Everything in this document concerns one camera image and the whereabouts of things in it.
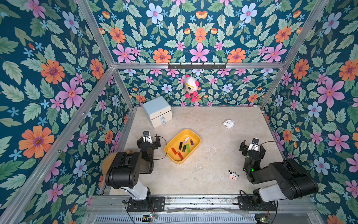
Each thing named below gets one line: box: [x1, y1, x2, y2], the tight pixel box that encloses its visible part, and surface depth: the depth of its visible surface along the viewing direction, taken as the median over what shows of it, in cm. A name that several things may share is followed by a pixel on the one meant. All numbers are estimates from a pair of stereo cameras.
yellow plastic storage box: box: [164, 128, 201, 164], surface depth 97 cm
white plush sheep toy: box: [222, 119, 235, 131], surface depth 107 cm
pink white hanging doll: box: [184, 74, 200, 103], surface depth 100 cm
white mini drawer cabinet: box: [142, 96, 173, 129], surface depth 102 cm
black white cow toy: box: [227, 169, 240, 181], surface depth 84 cm
